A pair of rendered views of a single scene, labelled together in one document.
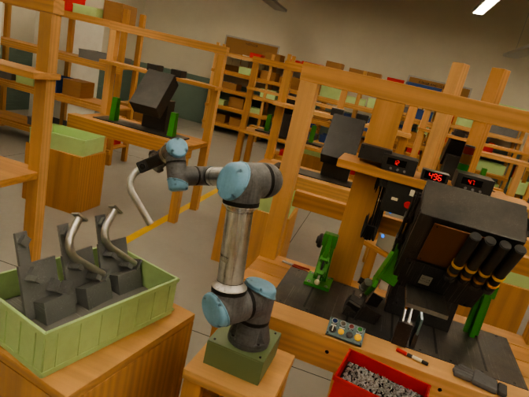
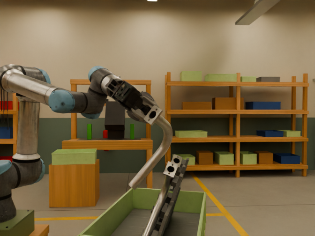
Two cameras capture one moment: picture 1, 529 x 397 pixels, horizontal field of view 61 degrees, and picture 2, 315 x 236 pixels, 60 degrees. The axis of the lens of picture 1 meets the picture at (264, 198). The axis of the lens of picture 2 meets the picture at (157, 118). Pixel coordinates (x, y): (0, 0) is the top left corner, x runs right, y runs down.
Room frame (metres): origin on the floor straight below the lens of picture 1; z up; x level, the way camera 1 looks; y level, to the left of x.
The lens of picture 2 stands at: (2.69, 0.29, 1.39)
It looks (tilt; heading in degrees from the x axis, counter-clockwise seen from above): 1 degrees down; 164
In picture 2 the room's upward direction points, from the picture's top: straight up
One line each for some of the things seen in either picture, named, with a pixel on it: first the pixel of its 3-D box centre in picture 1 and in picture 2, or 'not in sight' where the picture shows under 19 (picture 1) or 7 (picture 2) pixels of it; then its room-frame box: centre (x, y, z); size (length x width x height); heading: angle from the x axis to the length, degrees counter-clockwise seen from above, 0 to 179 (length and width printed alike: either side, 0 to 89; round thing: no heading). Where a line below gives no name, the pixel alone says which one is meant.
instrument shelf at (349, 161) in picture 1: (430, 183); not in sight; (2.16, -0.77, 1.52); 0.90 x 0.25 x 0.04; 76
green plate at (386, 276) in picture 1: (392, 266); not in sight; (1.87, -0.62, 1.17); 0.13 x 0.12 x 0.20; 76
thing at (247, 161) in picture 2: not in sight; (234, 123); (-2.57, 3.51, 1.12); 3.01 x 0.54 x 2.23; 78
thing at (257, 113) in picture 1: (266, 98); not in sight; (11.78, 0.53, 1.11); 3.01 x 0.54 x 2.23; 78
